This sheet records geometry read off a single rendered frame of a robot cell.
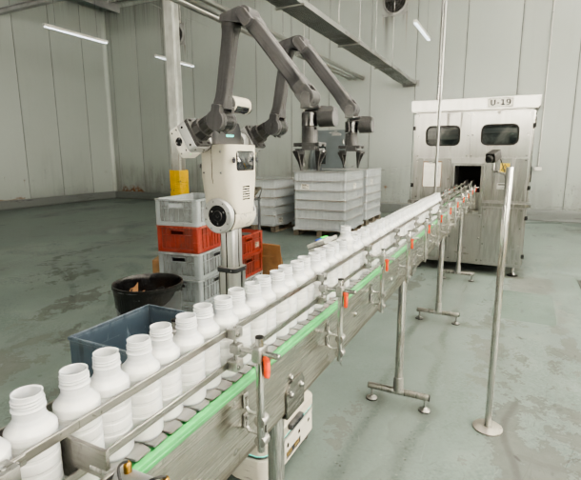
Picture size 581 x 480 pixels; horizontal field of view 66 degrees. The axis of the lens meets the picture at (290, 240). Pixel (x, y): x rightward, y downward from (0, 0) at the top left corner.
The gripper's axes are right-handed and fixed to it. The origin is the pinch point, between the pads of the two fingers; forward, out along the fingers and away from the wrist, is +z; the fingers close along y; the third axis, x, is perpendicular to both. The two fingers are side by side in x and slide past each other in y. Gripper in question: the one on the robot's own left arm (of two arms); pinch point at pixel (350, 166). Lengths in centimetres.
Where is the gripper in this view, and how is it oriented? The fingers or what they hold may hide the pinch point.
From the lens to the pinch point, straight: 205.6
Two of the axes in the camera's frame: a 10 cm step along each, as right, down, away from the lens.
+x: -4.5, 1.8, -8.8
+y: -8.9, -0.7, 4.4
